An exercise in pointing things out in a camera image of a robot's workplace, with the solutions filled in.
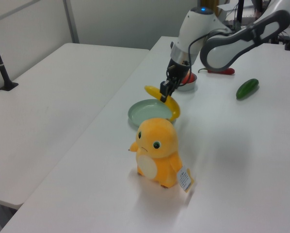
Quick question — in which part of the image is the green cucumber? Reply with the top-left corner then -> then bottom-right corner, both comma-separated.
236,78 -> 260,100

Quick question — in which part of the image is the yellow banana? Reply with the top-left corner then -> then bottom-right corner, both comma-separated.
144,84 -> 182,123

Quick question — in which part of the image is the red chili pepper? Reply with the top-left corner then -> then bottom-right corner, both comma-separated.
197,67 -> 236,76

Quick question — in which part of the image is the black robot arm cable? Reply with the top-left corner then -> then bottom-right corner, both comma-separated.
182,28 -> 233,67

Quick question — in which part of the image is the black pole with base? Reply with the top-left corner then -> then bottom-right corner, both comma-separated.
0,25 -> 19,92

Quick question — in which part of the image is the red apple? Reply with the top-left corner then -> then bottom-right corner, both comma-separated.
180,69 -> 195,86

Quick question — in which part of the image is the white paper hang tag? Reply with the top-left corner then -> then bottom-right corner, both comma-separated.
177,166 -> 195,194

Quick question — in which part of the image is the black background stand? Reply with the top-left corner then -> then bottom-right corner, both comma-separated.
236,0 -> 245,25

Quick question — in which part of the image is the small metal bowl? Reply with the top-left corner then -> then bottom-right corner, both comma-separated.
176,73 -> 198,92

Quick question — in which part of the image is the orange plush toy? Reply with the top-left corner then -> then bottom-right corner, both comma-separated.
127,117 -> 195,189

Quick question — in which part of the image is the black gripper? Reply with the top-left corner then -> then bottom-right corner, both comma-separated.
159,58 -> 191,103

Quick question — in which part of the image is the grey aluminium partition post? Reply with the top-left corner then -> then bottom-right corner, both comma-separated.
62,0 -> 81,45

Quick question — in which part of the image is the pale green plastic plate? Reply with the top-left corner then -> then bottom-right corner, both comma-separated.
128,98 -> 175,128

